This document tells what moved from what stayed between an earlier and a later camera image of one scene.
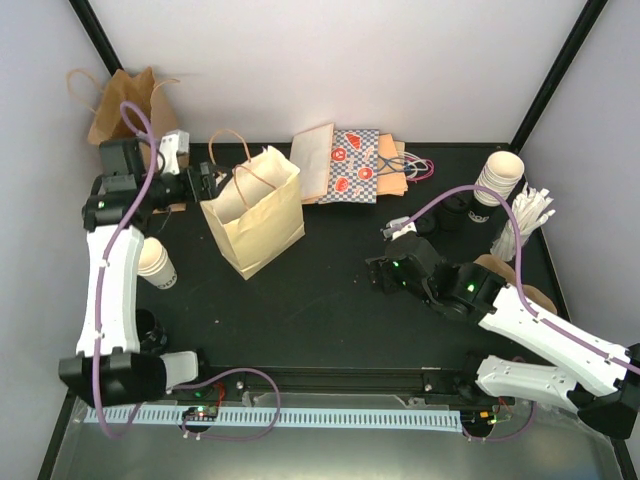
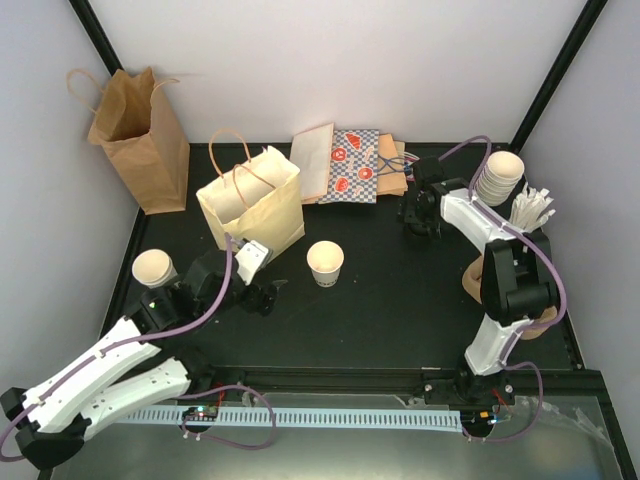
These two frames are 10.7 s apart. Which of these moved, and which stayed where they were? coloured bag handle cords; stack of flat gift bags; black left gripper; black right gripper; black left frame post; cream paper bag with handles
Moved: black right gripper; black left gripper
Stayed: cream paper bag with handles; black left frame post; coloured bag handle cords; stack of flat gift bags
